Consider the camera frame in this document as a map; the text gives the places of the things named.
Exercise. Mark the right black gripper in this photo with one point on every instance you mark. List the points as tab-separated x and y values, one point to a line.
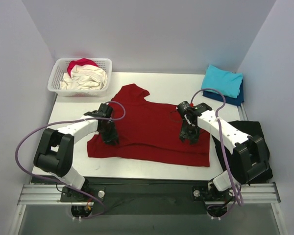
188	132

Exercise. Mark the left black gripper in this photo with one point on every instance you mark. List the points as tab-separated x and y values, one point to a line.
110	133

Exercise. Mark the dark red t-shirt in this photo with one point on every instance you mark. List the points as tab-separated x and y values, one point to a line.
149	131

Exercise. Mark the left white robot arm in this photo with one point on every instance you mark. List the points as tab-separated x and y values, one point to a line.
55	151

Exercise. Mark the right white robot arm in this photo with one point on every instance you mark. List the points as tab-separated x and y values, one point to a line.
249	153

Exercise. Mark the dark blue folded t-shirt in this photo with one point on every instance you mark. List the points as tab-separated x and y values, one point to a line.
229	100

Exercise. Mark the turquoise folded t-shirt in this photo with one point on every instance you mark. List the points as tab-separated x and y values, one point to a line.
226	82

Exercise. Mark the cream white t-shirt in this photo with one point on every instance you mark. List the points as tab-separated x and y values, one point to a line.
86	77

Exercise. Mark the black t-shirt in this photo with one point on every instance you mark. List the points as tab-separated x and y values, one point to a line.
253	128

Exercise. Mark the bright red t-shirt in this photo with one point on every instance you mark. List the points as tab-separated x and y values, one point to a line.
80	62

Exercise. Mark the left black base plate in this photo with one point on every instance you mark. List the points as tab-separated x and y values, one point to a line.
71	195

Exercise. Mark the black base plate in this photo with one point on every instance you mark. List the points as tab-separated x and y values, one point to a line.
71	195
210	194

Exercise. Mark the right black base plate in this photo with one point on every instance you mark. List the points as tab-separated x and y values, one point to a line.
210	194

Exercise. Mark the aluminium rail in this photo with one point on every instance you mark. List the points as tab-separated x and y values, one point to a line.
50	194

